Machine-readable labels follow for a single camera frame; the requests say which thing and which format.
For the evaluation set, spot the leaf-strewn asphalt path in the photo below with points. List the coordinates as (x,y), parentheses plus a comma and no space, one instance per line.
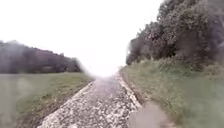
(100,103)

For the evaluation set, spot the grass verge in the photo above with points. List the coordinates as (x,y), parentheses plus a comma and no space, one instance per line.
(176,90)

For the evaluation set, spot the row of trees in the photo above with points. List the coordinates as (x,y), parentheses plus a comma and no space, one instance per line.
(36,60)

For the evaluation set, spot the dense wood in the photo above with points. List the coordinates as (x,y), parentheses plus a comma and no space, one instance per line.
(180,30)

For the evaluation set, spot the grass field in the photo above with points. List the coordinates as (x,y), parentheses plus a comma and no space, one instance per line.
(33,90)

